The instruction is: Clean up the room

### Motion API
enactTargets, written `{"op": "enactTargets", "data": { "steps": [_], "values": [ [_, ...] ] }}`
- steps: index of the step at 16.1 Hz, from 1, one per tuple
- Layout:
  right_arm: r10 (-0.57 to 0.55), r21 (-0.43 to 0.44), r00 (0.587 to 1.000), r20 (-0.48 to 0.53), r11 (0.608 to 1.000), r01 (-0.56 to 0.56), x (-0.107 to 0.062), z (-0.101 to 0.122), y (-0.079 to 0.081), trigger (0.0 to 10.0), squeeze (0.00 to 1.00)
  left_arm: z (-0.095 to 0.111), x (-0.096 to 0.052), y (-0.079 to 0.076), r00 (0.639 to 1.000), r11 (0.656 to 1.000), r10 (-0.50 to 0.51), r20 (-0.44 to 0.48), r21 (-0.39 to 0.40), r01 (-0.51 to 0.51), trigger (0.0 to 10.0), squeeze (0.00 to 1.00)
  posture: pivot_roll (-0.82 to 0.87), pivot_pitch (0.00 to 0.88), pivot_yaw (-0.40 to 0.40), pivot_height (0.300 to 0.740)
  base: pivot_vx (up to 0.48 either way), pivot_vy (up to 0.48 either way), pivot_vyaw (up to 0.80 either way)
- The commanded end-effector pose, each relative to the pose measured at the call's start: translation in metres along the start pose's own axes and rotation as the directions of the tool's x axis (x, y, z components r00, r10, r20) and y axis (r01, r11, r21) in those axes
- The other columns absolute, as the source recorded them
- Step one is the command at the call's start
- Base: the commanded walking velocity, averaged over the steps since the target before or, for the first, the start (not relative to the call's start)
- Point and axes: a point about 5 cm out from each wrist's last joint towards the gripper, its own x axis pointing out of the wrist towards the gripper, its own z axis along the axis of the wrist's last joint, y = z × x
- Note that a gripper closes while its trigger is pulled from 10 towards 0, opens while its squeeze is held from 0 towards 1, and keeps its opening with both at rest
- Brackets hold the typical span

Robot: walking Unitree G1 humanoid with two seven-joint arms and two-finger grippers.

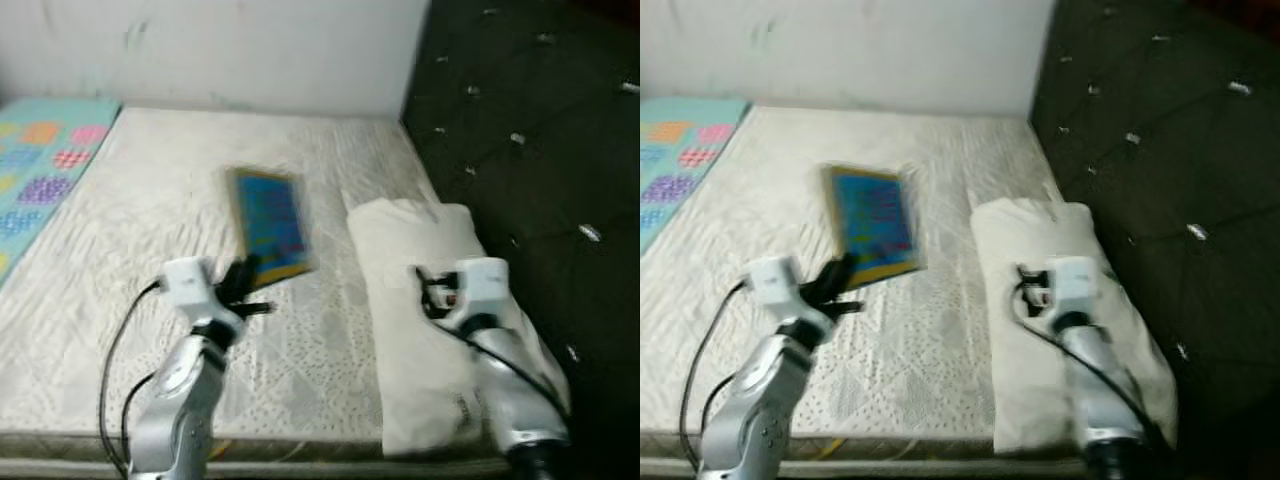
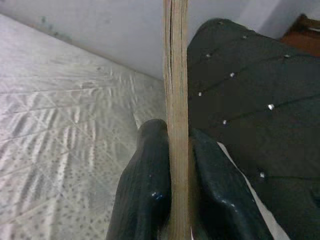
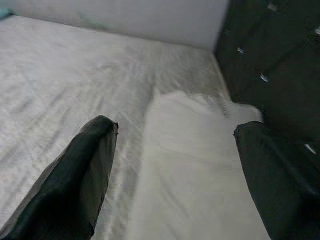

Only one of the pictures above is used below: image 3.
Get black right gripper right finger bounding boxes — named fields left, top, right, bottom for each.
left=233, top=121, right=320, bottom=240

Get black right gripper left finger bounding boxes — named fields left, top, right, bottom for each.
left=0, top=114, right=119, bottom=240

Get white pillow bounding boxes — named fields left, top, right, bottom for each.
left=127, top=89, right=271, bottom=240

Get white quilted mattress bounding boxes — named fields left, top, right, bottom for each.
left=0, top=14, right=233, bottom=240

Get black tufted headboard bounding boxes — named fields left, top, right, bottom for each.
left=214, top=0, right=320, bottom=201

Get teal blanket colourful shapes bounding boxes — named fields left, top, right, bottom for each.
left=0, top=7, right=16, bottom=21

